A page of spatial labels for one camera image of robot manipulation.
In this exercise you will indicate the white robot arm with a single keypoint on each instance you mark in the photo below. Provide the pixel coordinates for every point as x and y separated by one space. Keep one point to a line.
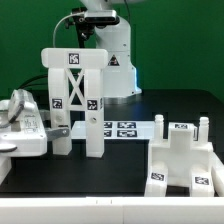
119 76

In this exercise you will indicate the white chair back frame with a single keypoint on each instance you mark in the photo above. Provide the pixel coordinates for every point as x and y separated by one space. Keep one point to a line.
75 83

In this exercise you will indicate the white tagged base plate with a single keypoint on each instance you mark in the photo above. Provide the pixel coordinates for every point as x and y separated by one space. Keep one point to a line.
118 130

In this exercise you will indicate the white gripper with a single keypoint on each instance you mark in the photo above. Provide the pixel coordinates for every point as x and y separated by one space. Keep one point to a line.
22 133

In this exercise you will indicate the white tagged cube nut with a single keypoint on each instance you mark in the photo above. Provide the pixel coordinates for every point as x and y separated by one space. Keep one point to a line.
195 133

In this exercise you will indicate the black camera on stand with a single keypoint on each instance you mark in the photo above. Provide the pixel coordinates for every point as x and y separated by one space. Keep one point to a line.
85 21

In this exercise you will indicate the white left fence rail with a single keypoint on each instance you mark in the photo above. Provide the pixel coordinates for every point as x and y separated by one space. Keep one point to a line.
5 167

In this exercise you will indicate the white chair seat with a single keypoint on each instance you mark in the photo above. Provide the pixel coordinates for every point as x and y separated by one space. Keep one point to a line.
179 151

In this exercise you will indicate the white front fence rail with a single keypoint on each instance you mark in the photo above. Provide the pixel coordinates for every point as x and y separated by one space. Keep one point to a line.
121 210

